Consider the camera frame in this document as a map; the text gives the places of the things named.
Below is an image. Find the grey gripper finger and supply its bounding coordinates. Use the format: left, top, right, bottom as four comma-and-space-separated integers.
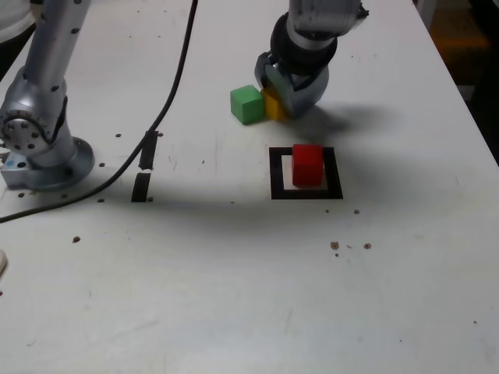
255, 51, 295, 118
290, 65, 331, 118

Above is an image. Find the yellow cube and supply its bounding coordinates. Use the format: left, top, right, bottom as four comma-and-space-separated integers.
260, 87, 292, 122

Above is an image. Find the green cube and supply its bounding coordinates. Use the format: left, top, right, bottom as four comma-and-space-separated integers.
229, 84, 265, 126

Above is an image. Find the red cube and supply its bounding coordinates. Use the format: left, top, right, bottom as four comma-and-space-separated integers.
292, 143, 324, 187

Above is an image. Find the black tape square outline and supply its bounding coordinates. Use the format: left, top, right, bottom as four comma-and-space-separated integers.
268, 146, 344, 201

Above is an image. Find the black tape strip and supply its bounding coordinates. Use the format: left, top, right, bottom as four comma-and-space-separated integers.
130, 130, 160, 203

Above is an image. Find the black cable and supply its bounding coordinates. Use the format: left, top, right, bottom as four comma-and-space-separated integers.
0, 0, 200, 224

